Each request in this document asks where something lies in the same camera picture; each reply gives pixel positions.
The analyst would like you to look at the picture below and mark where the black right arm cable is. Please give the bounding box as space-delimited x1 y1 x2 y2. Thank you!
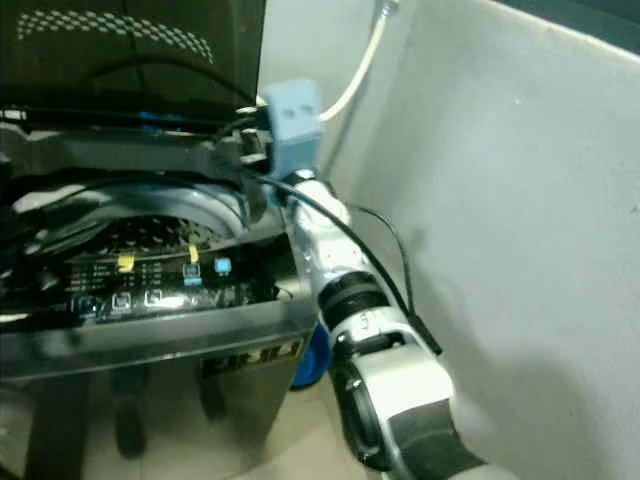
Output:
240 164 447 357

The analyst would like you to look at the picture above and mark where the dark tinted washer lid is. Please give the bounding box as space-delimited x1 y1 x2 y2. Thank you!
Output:
0 0 269 133

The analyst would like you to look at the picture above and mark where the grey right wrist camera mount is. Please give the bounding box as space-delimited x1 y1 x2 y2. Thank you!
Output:
264 77 325 182

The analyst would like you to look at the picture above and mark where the grey top-load washing machine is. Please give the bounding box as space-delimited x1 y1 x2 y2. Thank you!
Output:
0 122 323 480

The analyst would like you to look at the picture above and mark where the white water hose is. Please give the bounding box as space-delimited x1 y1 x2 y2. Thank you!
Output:
318 0 399 124

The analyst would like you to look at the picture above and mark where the blue round object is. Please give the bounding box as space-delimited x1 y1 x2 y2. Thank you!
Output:
289 323 332 392

